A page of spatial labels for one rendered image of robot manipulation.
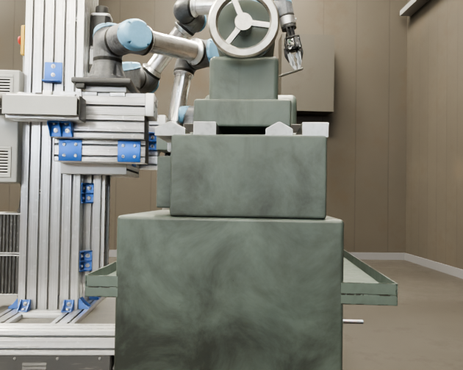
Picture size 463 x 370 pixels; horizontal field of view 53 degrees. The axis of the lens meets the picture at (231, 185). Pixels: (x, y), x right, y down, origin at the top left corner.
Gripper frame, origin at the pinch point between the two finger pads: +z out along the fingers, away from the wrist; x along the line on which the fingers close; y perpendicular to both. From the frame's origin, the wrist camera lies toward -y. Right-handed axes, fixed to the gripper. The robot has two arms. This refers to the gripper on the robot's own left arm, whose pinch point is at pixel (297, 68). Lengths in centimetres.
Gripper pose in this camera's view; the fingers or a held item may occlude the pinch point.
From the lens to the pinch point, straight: 232.2
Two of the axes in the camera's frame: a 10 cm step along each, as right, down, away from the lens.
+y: -0.6, -0.2, -10.0
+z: 2.0, 9.8, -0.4
